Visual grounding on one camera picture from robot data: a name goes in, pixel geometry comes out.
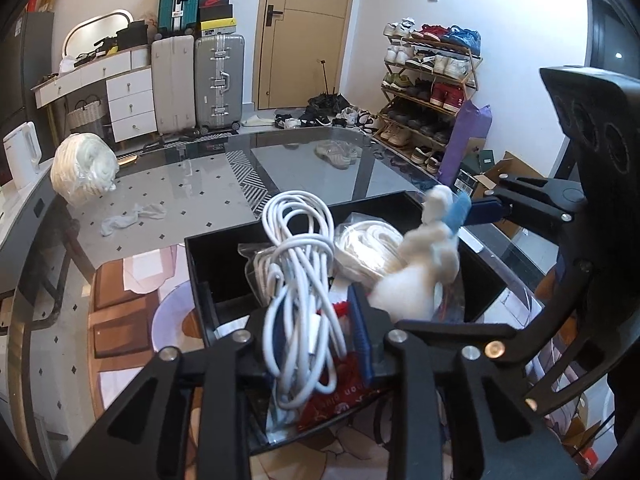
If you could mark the silver suitcase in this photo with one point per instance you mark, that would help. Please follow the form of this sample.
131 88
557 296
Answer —
220 85

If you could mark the white crumpled cloth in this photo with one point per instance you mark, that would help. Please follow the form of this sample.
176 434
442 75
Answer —
132 215

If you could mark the wooden door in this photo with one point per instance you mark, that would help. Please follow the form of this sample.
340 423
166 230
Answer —
305 35

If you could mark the grey sneakers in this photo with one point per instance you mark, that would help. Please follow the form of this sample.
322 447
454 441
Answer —
337 152

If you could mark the gold shoe rack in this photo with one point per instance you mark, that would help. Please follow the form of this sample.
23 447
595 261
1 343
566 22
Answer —
475 62

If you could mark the white suitcase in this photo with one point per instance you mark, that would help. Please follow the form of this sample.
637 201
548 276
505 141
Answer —
172 85

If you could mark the woven basket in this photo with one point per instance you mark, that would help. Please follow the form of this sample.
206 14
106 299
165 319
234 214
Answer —
85 116

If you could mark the black cardboard box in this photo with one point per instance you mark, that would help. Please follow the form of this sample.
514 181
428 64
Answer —
225 260

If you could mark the white side counter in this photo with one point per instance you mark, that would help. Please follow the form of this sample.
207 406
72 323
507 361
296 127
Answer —
20 220

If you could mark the black bag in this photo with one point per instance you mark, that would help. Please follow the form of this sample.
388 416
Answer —
132 35

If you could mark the white blue plush toy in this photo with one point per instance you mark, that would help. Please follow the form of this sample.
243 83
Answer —
420 270

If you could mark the dark grey fridge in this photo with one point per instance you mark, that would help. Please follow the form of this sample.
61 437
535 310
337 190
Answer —
30 60

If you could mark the rows of shoes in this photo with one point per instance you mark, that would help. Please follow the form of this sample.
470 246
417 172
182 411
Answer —
440 95

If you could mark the white yarn in bag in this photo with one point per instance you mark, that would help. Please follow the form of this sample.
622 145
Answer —
82 167

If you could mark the white electric kettle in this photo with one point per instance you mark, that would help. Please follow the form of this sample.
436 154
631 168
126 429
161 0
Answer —
22 155

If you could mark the black umbrella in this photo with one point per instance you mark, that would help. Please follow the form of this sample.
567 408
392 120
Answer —
325 102

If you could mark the pile of assorted shoes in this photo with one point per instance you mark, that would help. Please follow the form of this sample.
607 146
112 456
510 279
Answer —
350 117

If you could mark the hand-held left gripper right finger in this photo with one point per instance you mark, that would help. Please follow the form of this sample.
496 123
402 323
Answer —
361 330

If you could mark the rounded vanity mirror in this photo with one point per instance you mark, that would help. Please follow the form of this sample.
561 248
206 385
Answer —
95 30

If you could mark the brown cardboard box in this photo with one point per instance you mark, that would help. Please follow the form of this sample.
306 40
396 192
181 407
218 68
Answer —
500 175

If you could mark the cartoon printed rug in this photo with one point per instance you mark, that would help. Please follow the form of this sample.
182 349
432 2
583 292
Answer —
140 310

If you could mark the purple bag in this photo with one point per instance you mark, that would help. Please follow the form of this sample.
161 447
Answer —
467 140

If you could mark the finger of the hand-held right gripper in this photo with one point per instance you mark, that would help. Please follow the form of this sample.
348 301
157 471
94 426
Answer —
460 332
480 210

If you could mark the plain black shoe box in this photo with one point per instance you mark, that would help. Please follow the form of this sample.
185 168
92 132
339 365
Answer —
216 14

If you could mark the black shoe box red logo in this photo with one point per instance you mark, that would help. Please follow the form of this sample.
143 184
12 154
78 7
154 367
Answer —
216 1

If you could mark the black yellow shoe box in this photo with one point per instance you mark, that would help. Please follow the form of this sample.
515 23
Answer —
217 28

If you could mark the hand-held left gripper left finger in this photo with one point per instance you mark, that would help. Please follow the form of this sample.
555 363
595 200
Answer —
220 360

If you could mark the red packet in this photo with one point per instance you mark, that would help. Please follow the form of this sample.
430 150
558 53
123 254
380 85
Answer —
340 400

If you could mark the white vanity desk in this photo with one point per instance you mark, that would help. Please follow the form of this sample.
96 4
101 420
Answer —
125 100

